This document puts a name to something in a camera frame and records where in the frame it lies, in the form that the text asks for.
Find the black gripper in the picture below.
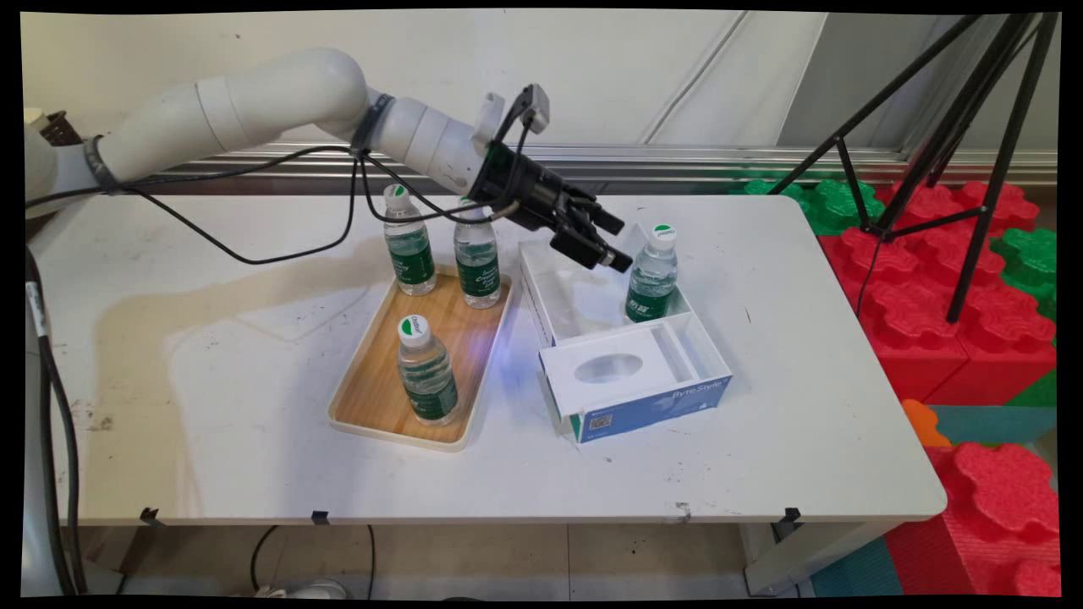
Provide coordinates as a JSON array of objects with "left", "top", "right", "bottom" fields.
[{"left": 470, "top": 140, "right": 634, "bottom": 274}]

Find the green label water bottle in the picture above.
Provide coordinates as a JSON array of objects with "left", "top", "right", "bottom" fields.
[
  {"left": 624, "top": 224, "right": 680, "bottom": 325},
  {"left": 397, "top": 315, "right": 460, "bottom": 426},
  {"left": 382, "top": 184, "right": 437, "bottom": 297},
  {"left": 454, "top": 203, "right": 502, "bottom": 310}
]

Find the white open cardboard box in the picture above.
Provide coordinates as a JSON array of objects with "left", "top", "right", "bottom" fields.
[{"left": 518, "top": 222, "right": 696, "bottom": 348}]

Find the blue box with white insert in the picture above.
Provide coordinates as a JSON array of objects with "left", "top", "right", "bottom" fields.
[{"left": 539, "top": 313, "right": 734, "bottom": 445}]

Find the green foam puzzle block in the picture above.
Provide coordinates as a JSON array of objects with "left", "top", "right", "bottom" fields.
[
  {"left": 990, "top": 227, "right": 1058, "bottom": 322},
  {"left": 729, "top": 176, "right": 885, "bottom": 236},
  {"left": 1005, "top": 368, "right": 1058, "bottom": 409}
]

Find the wooden tray with cream rim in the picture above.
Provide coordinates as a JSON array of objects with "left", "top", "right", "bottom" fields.
[{"left": 327, "top": 264, "right": 514, "bottom": 453}]

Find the red foam puzzle block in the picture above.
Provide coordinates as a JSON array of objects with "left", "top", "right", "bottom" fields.
[
  {"left": 816, "top": 228, "right": 1058, "bottom": 407},
  {"left": 884, "top": 442, "right": 1061, "bottom": 597},
  {"left": 876, "top": 180, "right": 1040, "bottom": 255}
]

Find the orange foam puzzle block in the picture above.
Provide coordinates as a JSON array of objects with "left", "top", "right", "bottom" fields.
[{"left": 901, "top": 399, "right": 953, "bottom": 449}]

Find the white table leg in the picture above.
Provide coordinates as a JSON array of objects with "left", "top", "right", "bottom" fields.
[{"left": 740, "top": 518, "right": 904, "bottom": 597}]

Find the black tripod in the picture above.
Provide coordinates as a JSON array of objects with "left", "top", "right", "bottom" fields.
[{"left": 766, "top": 13, "right": 1060, "bottom": 325}]

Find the teal foam mat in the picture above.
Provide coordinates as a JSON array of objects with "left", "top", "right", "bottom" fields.
[
  {"left": 811, "top": 537, "right": 904, "bottom": 598},
  {"left": 926, "top": 404, "right": 1058, "bottom": 447}
]

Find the white object under table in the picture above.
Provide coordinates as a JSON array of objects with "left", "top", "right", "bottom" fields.
[{"left": 252, "top": 578, "right": 349, "bottom": 600}]

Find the dark brown furniture piece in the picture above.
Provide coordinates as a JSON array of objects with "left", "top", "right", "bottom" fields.
[{"left": 38, "top": 110, "right": 85, "bottom": 147}]

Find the aluminium wall rail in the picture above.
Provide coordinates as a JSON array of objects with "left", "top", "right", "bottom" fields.
[{"left": 102, "top": 140, "right": 1058, "bottom": 187}]

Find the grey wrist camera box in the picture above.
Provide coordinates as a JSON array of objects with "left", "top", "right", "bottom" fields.
[{"left": 508, "top": 83, "right": 551, "bottom": 134}]

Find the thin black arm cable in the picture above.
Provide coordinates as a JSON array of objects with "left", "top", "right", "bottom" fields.
[{"left": 25, "top": 89, "right": 542, "bottom": 266}]

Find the thick black base cable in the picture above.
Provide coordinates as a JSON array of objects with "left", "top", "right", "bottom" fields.
[{"left": 25, "top": 250, "right": 87, "bottom": 593}]

